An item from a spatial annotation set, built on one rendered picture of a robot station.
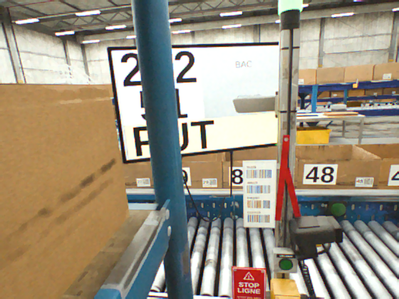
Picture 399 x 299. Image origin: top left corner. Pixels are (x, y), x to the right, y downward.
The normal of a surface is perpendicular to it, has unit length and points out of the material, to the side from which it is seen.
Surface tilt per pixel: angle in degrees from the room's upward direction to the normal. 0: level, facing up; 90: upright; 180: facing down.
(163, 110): 90
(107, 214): 91
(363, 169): 90
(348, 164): 90
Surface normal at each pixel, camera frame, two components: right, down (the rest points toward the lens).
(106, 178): 0.99, -0.02
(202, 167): -0.15, 0.26
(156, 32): 0.32, 0.22
